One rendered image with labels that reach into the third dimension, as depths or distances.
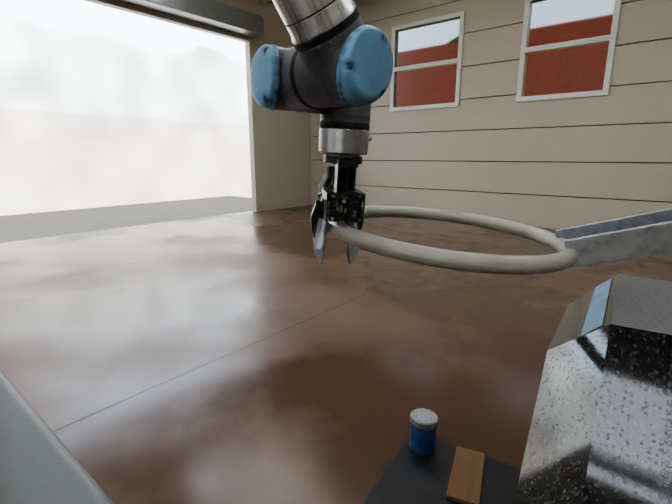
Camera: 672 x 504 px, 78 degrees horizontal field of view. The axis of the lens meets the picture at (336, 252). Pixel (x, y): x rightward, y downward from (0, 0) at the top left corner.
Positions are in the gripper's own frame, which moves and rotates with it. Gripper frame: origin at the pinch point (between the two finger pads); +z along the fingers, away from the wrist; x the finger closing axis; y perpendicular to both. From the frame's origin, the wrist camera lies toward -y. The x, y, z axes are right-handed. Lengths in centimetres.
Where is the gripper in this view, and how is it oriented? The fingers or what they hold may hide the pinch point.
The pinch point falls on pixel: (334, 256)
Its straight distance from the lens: 83.1
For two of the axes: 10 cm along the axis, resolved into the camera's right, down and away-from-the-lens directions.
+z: -0.6, 9.6, 2.7
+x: 9.8, 0.1, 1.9
